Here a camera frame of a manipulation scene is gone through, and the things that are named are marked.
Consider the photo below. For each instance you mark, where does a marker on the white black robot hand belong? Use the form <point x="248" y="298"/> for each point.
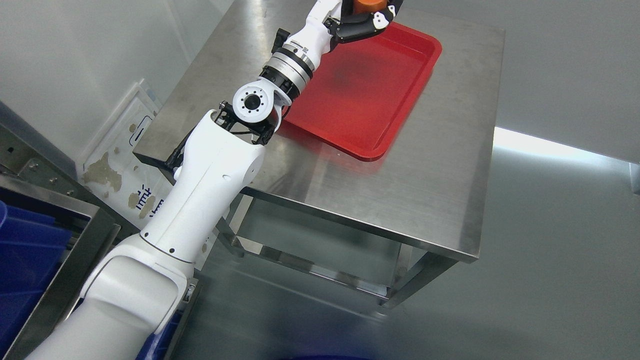
<point x="326" y="25"/>

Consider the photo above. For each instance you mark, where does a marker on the orange cylindrical capacitor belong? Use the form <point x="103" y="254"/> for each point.
<point x="368" y="6"/>

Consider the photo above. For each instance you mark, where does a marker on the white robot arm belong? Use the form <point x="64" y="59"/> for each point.
<point x="137" y="287"/>

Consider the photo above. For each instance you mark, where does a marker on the red plastic tray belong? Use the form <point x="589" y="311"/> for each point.
<point x="364" y="91"/>

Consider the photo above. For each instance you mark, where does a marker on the stainless steel table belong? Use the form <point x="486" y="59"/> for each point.
<point x="428" y="191"/>

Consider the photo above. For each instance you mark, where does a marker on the white floor sign panel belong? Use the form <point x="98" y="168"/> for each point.
<point x="112" y="172"/>

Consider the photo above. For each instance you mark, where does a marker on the blue bin upper left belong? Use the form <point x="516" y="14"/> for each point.
<point x="31" y="247"/>

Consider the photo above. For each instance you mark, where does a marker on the metal shelf rail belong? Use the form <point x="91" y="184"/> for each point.
<point x="37" y="176"/>

